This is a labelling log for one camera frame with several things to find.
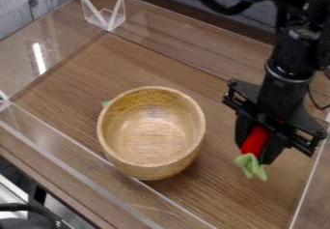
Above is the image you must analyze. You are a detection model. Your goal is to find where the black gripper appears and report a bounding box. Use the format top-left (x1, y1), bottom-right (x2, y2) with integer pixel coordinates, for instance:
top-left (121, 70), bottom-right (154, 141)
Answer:
top-left (223, 79), bottom-right (326, 165)

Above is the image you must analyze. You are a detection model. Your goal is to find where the red felt strawberry toy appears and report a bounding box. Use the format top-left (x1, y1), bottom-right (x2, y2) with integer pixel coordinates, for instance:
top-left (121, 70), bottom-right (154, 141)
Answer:
top-left (236, 125), bottom-right (270, 182)

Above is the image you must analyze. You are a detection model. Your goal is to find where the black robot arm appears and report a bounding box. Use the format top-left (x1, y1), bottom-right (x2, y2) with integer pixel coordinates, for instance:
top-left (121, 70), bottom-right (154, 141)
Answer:
top-left (199, 0), bottom-right (330, 165)

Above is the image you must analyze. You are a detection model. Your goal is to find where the small green object behind bowl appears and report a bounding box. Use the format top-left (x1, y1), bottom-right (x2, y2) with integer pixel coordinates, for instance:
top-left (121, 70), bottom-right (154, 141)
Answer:
top-left (102, 100), bottom-right (111, 108)

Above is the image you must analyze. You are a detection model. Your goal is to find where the wooden bowl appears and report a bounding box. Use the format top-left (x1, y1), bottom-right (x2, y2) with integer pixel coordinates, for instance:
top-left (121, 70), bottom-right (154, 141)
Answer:
top-left (97, 86), bottom-right (206, 181)

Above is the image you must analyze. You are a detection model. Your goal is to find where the clear acrylic corner bracket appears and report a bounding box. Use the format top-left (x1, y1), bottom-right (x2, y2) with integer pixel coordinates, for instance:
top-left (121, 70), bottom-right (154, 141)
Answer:
top-left (82, 0), bottom-right (127, 32)

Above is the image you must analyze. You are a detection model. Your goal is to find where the black table leg bracket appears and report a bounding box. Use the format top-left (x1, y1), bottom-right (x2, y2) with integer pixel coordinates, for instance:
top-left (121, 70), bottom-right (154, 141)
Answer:
top-left (27, 185), bottom-right (77, 229)

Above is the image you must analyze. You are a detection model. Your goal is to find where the black cable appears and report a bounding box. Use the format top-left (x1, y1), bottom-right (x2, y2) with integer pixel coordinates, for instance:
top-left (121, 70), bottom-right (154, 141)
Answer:
top-left (0, 203), bottom-right (62, 229)

